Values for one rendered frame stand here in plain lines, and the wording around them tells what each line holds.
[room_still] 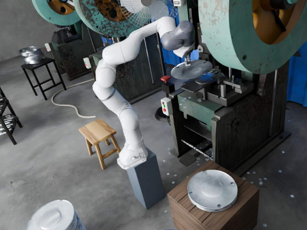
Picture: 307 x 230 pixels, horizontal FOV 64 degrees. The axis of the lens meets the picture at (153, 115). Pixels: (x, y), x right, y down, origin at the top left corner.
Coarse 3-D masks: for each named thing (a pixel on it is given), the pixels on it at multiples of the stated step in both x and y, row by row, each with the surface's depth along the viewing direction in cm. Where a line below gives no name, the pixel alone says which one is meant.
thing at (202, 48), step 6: (198, 24) 166; (198, 30) 168; (198, 36) 170; (198, 42) 173; (204, 42) 168; (198, 48) 174; (204, 48) 171; (204, 54) 169; (210, 54) 167; (210, 60) 169; (216, 60) 169
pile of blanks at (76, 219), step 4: (76, 212) 162; (76, 216) 156; (72, 220) 149; (76, 220) 155; (80, 220) 164; (72, 224) 149; (76, 224) 154; (80, 224) 160; (68, 228) 146; (72, 228) 149; (76, 228) 153; (80, 228) 158; (84, 228) 166
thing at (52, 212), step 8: (56, 200) 164; (64, 200) 163; (40, 208) 161; (48, 208) 160; (56, 208) 159; (64, 208) 158; (72, 208) 157; (32, 216) 157; (40, 216) 156; (48, 216) 154; (56, 216) 153; (64, 216) 153; (72, 216) 152; (32, 224) 152; (40, 224) 151; (48, 224) 149; (56, 224) 148; (64, 224) 148
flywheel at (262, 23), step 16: (256, 0) 123; (272, 0) 120; (288, 0) 118; (304, 0) 141; (256, 16) 129; (272, 16) 135; (288, 16) 144; (256, 32) 132; (272, 32) 140; (288, 32) 144
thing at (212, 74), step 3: (210, 72) 189; (213, 72) 188; (216, 72) 187; (210, 75) 184; (213, 75) 183; (216, 75) 183; (219, 75) 182; (222, 75) 181; (219, 78) 178; (222, 78) 180; (225, 78) 182; (216, 81) 181; (219, 81) 179; (222, 81) 181
